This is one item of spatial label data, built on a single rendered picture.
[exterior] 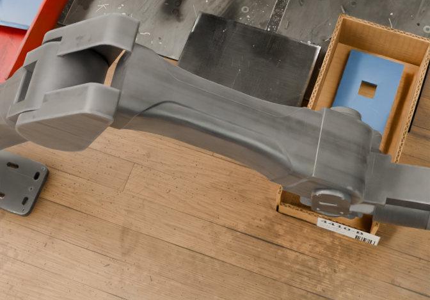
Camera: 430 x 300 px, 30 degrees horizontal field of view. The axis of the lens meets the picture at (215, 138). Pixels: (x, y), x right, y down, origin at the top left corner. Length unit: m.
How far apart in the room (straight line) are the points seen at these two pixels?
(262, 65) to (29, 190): 0.33
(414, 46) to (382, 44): 0.04
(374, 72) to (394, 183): 0.30
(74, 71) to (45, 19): 0.40
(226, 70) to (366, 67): 0.18
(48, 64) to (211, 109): 0.15
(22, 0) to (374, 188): 0.59
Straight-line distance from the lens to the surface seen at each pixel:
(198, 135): 0.67
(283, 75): 1.03
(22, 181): 1.03
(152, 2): 1.12
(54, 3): 1.10
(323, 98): 1.04
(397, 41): 1.04
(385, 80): 1.04
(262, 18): 1.10
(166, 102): 0.65
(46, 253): 1.01
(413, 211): 0.78
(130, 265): 0.98
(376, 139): 0.88
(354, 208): 0.79
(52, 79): 0.70
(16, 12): 1.14
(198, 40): 1.06
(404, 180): 0.77
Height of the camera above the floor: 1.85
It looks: 68 degrees down
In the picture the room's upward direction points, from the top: 8 degrees counter-clockwise
